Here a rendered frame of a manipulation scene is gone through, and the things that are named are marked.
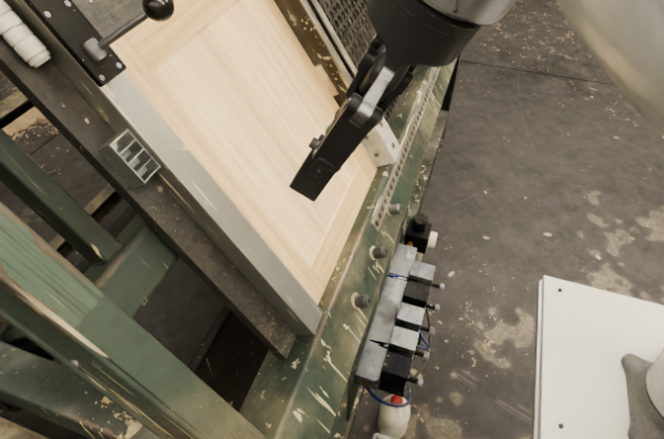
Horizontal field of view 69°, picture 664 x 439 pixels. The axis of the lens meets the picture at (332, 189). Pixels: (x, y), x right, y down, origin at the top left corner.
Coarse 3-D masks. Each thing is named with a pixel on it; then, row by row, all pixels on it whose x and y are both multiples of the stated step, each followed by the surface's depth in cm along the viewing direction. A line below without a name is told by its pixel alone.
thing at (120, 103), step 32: (64, 64) 62; (96, 96) 64; (128, 96) 66; (128, 128) 66; (160, 128) 69; (160, 160) 68; (192, 160) 72; (192, 192) 71; (224, 224) 75; (256, 256) 79; (256, 288) 82; (288, 288) 83; (288, 320) 86
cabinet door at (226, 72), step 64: (192, 0) 82; (256, 0) 95; (128, 64) 69; (192, 64) 79; (256, 64) 92; (192, 128) 76; (256, 128) 88; (320, 128) 105; (256, 192) 85; (320, 256) 96
